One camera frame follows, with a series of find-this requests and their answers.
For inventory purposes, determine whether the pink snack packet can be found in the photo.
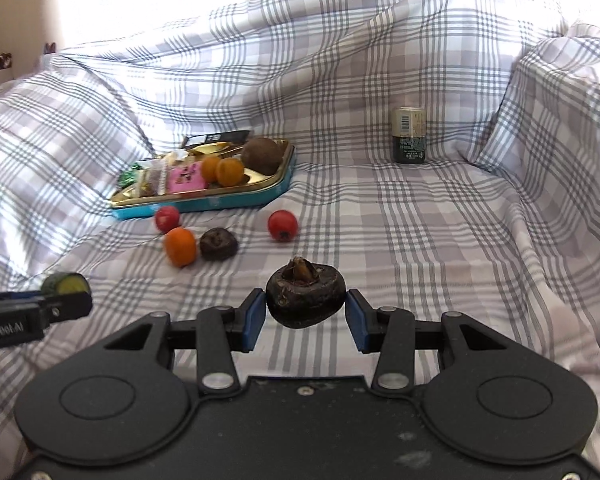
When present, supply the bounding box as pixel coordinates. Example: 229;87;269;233
166;161;207;194

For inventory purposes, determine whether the small red fruit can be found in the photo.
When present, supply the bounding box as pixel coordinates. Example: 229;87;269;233
154;206;182;233

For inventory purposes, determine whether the blue and gold tin tray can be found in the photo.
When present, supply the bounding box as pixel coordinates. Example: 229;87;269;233
109;140;297;221

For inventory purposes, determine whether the black snack packet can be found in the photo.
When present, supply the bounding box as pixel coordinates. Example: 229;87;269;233
182;130;252;150

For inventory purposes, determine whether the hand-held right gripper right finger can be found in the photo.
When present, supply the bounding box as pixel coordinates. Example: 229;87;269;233
345;288;520;394

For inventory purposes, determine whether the gold foil wrapper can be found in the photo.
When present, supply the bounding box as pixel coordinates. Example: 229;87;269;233
187;142;245;158

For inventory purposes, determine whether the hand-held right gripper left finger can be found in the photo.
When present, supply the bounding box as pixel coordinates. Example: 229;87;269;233
102;288;268;394

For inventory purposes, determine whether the green wrapped candy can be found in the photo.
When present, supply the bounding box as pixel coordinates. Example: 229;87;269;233
119;161;153;190

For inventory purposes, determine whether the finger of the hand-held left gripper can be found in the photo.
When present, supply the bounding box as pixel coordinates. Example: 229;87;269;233
0;288;46;307
29;290;94;332

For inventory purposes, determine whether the brown round fruit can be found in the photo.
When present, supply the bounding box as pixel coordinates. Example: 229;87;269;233
241;137;283;169

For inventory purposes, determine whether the clear packet of nuts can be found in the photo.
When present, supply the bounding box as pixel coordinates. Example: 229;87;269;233
137;162;173;197

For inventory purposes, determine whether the small orange kumquat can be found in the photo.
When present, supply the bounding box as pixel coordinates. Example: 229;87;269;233
216;158;245;187
200;155;223;184

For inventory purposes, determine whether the green cucumber piece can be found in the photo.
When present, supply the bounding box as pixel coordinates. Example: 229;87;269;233
40;272;90;296

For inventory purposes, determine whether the grey plaid bed sheet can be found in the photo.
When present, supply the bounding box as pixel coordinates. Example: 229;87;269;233
0;0;600;466

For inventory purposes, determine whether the orange tangerine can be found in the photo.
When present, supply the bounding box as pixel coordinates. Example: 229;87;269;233
164;227;198;268

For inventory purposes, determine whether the small red tomato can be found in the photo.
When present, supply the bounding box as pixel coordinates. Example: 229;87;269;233
267;210;299;242

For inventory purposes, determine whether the dark water chestnut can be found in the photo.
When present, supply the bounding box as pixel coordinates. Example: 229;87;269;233
265;256;350;330
199;227;239;262

